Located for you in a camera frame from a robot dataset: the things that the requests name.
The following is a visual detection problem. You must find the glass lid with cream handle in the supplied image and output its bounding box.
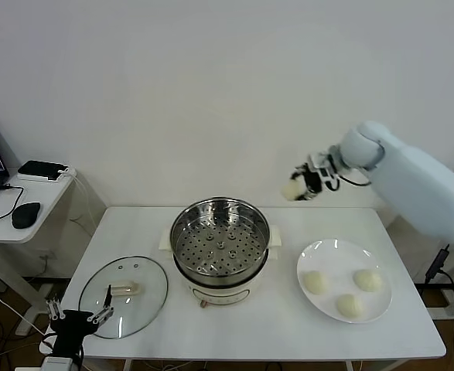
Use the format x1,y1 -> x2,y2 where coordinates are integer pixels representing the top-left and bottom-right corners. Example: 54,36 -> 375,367
78,254 -> 169,339

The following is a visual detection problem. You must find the black cable with adapter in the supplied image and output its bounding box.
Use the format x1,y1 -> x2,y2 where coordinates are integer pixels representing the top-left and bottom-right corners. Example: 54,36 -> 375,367
423,243 -> 454,343

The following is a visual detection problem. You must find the perforated stainless steel steamer basket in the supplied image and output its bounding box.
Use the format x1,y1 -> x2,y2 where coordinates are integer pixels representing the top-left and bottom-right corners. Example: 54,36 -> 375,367
170,196 -> 271,281

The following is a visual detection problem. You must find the large white plate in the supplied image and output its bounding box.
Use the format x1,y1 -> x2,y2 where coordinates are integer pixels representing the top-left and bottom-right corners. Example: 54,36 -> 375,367
296,238 -> 393,324

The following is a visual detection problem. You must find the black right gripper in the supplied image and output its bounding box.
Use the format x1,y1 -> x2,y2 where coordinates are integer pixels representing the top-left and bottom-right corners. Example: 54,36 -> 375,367
290,165 -> 326,202

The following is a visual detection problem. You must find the white side table with laptop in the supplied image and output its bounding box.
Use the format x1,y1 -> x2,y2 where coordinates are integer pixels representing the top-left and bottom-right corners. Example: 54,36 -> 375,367
0,166 -> 108,337

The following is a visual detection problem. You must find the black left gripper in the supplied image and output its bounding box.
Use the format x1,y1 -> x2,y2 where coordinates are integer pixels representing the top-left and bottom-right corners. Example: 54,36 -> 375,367
45,284 -> 114,356

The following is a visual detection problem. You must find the black smartphone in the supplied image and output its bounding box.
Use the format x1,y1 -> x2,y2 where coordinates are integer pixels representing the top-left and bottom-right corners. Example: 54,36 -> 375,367
17,160 -> 70,182

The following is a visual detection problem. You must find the black computer mouse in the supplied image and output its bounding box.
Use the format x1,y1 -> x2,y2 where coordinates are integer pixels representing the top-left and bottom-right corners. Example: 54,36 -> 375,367
11,201 -> 41,230

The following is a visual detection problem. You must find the black laptop cable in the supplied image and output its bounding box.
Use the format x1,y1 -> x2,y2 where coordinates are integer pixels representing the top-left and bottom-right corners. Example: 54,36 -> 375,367
0,184 -> 26,228

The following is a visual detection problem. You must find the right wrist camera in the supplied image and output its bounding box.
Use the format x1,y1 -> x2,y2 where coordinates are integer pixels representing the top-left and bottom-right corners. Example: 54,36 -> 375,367
307,152 -> 343,190

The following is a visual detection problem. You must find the white steamed baozi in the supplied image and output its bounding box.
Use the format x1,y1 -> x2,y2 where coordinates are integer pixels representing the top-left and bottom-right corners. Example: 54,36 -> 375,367
302,271 -> 331,296
336,293 -> 366,321
281,178 -> 309,201
353,269 -> 384,294

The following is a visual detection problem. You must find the white charging cable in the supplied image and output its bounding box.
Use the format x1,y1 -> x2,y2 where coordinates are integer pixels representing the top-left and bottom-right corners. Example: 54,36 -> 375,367
57,168 -> 96,233

